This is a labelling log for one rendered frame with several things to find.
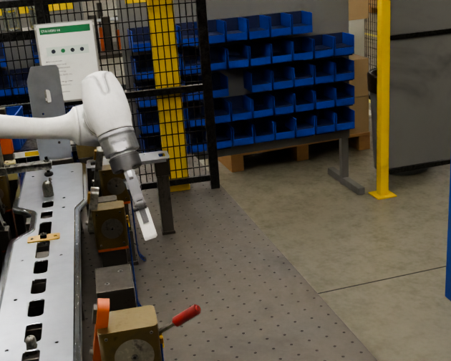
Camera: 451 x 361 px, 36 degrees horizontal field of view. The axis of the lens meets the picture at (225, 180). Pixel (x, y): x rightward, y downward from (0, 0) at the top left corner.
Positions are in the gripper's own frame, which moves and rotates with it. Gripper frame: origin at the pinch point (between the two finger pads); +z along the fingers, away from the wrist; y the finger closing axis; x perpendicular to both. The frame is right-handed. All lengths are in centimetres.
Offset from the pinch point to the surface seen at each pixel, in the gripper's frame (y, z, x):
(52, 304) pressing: 15.2, 8.0, -24.6
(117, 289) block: 19.0, 9.4, -10.3
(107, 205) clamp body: -22.7, -11.5, -8.0
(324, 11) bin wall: -252, -105, 156
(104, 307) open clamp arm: 39.9, 10.9, -12.5
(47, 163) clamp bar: -56, -33, -23
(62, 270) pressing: 0.3, 1.5, -22.1
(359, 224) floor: -242, 30, 127
